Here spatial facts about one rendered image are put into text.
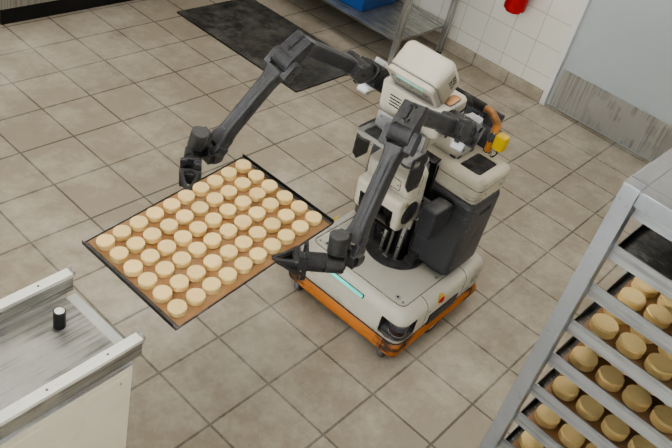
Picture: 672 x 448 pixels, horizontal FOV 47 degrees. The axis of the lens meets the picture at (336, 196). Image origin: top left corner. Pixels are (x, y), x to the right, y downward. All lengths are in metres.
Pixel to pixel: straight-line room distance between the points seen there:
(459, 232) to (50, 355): 1.76
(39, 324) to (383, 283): 1.57
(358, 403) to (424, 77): 1.32
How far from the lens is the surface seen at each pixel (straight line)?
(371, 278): 3.23
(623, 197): 1.28
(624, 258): 1.35
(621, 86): 5.50
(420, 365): 3.36
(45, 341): 2.08
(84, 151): 4.14
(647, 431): 1.50
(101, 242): 2.20
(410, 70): 2.67
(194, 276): 2.10
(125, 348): 1.98
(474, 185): 3.05
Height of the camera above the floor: 2.40
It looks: 36 degrees down
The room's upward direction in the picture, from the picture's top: 15 degrees clockwise
